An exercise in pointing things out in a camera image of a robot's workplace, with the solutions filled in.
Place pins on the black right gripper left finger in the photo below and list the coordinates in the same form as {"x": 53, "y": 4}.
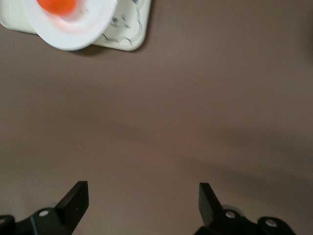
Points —
{"x": 71, "y": 208}

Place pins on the orange mandarin fruit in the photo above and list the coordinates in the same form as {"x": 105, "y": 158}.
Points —
{"x": 57, "y": 6}

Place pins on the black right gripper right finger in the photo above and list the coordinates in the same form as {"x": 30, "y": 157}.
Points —
{"x": 210, "y": 210}

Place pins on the white round plate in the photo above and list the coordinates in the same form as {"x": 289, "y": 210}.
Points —
{"x": 68, "y": 36}

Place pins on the cream tray with bear print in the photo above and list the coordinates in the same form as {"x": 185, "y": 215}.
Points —
{"x": 137, "y": 29}

